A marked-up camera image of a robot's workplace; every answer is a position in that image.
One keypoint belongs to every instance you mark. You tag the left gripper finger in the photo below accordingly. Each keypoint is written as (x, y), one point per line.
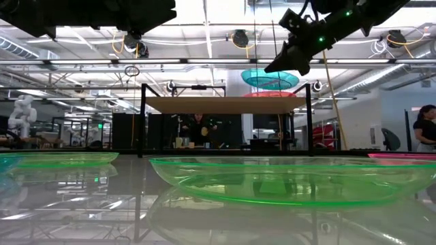
(153, 18)
(155, 4)

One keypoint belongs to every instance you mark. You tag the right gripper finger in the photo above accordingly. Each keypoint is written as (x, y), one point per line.
(284, 59)
(304, 66)

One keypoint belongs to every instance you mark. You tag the blue translucent plastic plate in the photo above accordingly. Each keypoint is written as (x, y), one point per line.
(5, 165)
(269, 80)

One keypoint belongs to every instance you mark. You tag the orange translucent plastic plate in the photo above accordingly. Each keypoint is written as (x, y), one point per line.
(269, 94)

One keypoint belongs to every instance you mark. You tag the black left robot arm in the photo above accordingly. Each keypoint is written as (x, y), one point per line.
(51, 13)

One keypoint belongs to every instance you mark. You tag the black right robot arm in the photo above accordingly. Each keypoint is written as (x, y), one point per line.
(357, 17)

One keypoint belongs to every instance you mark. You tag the wooden shelf black metal legs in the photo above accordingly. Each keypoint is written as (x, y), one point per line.
(225, 105)

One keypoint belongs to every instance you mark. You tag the red object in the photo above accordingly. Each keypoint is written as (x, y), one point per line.
(323, 136)

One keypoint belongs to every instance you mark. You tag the person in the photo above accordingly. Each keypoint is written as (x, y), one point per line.
(425, 129)
(197, 131)

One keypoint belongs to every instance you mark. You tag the grey office chair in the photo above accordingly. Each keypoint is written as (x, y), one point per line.
(391, 139)

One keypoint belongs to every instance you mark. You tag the green translucent plastic plate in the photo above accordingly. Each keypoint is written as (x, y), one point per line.
(68, 160)
(289, 190)

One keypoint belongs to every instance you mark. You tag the pale cup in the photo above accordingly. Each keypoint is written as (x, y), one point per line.
(178, 142)

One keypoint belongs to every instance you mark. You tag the pink translucent plastic plate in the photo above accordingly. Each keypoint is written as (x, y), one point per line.
(402, 156)

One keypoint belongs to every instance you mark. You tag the white robot figure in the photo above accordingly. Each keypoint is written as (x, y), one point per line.
(22, 115)

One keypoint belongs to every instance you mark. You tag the silver ventilation duct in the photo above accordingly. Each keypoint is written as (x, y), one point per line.
(381, 80)

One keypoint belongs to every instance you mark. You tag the black aluminium table frame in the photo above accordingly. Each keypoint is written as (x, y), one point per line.
(221, 152)

